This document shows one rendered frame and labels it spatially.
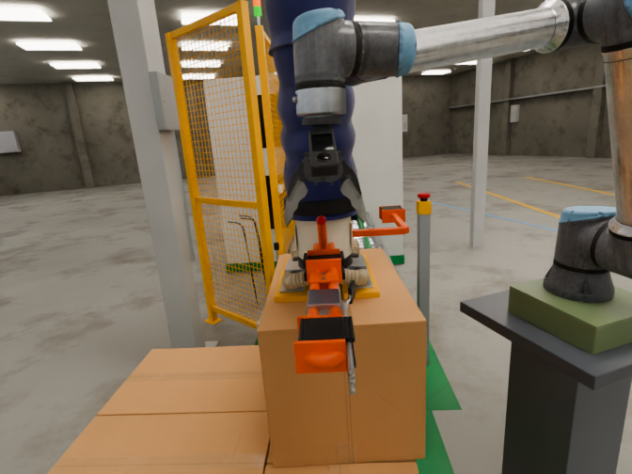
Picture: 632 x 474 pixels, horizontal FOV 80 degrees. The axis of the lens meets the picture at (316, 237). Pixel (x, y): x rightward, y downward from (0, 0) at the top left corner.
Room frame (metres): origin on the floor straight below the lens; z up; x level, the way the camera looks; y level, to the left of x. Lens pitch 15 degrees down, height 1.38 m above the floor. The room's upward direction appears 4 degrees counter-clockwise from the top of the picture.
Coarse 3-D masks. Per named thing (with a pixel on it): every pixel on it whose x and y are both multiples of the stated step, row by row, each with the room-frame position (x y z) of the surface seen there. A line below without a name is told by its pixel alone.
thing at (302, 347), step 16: (304, 320) 0.55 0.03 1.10; (320, 320) 0.54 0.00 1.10; (336, 320) 0.54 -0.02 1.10; (304, 336) 0.49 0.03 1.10; (320, 336) 0.49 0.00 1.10; (336, 336) 0.49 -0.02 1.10; (304, 352) 0.48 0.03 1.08; (320, 352) 0.47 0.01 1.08; (304, 368) 0.48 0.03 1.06; (336, 368) 0.47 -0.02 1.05
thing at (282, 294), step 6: (288, 258) 1.28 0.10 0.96; (294, 258) 1.19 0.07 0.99; (282, 270) 1.16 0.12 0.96; (282, 276) 1.10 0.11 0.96; (276, 288) 1.01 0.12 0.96; (282, 288) 1.00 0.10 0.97; (300, 288) 0.99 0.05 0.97; (306, 288) 1.00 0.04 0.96; (276, 294) 0.96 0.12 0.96; (282, 294) 0.96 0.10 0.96; (288, 294) 0.96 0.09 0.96; (294, 294) 0.96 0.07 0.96; (300, 294) 0.95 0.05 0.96; (306, 294) 0.95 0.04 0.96; (276, 300) 0.95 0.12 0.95; (282, 300) 0.95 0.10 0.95; (288, 300) 0.95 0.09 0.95; (294, 300) 0.95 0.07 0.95; (300, 300) 0.95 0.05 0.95; (306, 300) 0.95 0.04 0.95
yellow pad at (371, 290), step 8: (360, 256) 1.24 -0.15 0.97; (368, 264) 1.16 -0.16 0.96; (344, 288) 0.98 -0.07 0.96; (360, 288) 0.97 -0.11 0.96; (368, 288) 0.97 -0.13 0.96; (376, 288) 0.96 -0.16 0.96; (344, 296) 0.94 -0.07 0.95; (360, 296) 0.94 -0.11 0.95; (368, 296) 0.94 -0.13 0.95; (376, 296) 0.94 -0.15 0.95
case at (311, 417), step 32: (288, 256) 1.37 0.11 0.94; (384, 256) 1.29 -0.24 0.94; (384, 288) 1.00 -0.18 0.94; (288, 320) 0.84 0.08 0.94; (384, 320) 0.81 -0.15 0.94; (416, 320) 0.80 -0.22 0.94; (288, 352) 0.80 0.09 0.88; (384, 352) 0.80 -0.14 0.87; (416, 352) 0.80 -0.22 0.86; (288, 384) 0.80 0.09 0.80; (320, 384) 0.80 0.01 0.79; (384, 384) 0.80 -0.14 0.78; (416, 384) 0.80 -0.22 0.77; (288, 416) 0.80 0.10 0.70; (320, 416) 0.80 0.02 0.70; (352, 416) 0.80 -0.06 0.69; (384, 416) 0.80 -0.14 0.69; (416, 416) 0.80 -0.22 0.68; (288, 448) 0.80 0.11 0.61; (320, 448) 0.80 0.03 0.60; (352, 448) 0.80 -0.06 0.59; (384, 448) 0.80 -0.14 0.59; (416, 448) 0.80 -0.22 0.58
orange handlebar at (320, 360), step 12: (396, 216) 1.30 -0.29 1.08; (384, 228) 1.15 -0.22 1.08; (396, 228) 1.14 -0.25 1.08; (408, 228) 1.15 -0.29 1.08; (312, 276) 0.76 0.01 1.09; (324, 276) 0.74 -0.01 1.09; (336, 276) 0.75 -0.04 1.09; (312, 288) 0.71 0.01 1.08; (324, 288) 0.75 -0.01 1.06; (336, 288) 0.70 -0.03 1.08; (312, 312) 0.60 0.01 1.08; (336, 312) 0.59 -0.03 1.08; (312, 360) 0.46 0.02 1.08; (324, 360) 0.46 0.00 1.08; (336, 360) 0.46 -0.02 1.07
